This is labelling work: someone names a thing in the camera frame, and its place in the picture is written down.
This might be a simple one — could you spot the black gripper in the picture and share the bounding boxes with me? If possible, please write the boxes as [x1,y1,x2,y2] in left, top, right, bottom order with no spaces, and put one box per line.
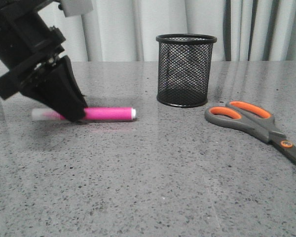
[0,0,87,122]

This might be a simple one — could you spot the pink highlighter pen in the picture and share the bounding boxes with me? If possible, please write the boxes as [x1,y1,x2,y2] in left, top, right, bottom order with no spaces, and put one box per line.
[32,107,136,121]

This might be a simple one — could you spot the grey orange scissors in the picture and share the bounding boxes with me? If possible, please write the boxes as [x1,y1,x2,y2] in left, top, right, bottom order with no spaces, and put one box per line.
[204,101,296,165]

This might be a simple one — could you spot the black mesh pen holder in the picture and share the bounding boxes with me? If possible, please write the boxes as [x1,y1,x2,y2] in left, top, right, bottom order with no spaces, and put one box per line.
[156,34,217,108]

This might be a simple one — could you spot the grey curtain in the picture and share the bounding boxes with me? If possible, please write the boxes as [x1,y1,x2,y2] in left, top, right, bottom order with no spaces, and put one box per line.
[40,0,296,62]

